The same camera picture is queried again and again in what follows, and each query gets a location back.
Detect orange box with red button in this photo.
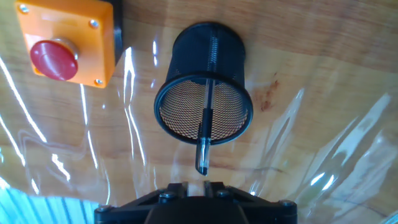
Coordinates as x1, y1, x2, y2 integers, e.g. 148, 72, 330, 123
14, 0, 124, 90

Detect black mesh pen holder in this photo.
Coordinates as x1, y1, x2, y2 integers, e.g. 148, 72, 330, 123
154, 21, 254, 146

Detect clear black gel pen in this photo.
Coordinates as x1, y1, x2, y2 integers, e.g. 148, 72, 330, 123
195, 77, 218, 177

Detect wood pattern table mat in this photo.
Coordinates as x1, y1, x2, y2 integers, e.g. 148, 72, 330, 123
0, 0, 398, 224

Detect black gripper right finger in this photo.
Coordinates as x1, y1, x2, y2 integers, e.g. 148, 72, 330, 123
203, 182, 298, 224

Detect clear plastic film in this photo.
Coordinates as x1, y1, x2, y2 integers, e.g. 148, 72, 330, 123
0, 30, 398, 224

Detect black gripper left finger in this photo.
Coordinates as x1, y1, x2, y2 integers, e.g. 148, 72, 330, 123
95, 182, 189, 224

